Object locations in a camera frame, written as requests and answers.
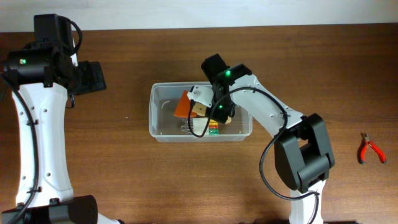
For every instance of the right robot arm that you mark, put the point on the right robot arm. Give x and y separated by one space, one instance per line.
302 148

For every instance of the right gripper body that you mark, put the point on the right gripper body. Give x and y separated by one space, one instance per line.
221 107

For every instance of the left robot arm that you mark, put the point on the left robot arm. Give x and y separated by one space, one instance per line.
44 78

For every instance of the orange scraper with wooden handle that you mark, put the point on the orange scraper with wooden handle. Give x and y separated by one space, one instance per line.
183 107

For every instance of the clear plastic container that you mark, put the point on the clear plastic container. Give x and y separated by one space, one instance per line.
165 127

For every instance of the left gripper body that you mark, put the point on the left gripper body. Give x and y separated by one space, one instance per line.
89 79

